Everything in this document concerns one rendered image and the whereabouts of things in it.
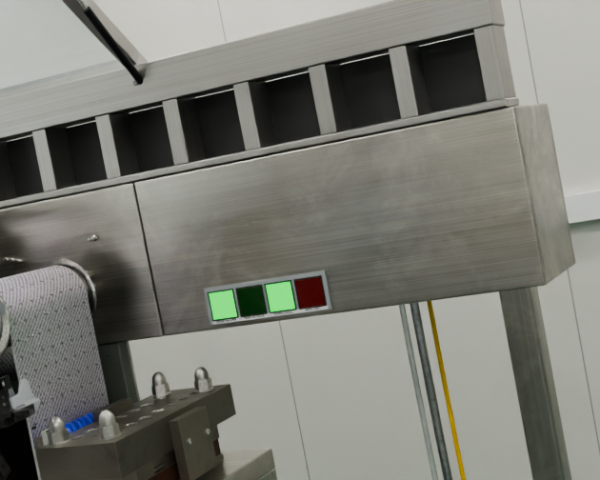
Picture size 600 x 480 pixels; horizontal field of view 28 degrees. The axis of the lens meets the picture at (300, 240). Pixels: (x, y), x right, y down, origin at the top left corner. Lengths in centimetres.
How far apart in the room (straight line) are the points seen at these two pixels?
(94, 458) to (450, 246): 69
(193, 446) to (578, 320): 251
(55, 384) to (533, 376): 85
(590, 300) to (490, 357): 44
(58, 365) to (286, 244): 46
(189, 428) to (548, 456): 65
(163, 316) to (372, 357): 246
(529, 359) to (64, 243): 92
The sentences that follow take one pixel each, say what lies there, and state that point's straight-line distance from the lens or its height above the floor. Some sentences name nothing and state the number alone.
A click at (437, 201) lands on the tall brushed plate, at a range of 203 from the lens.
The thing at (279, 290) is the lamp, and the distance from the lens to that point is 216.
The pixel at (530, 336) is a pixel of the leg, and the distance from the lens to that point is 219.
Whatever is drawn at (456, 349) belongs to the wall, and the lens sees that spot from 456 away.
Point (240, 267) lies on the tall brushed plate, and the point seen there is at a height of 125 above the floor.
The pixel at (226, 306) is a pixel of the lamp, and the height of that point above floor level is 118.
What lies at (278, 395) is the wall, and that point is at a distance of 488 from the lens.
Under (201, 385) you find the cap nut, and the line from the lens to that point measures 226.
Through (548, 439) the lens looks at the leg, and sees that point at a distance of 223.
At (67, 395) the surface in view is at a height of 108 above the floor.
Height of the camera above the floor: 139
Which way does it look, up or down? 3 degrees down
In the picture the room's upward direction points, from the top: 11 degrees counter-clockwise
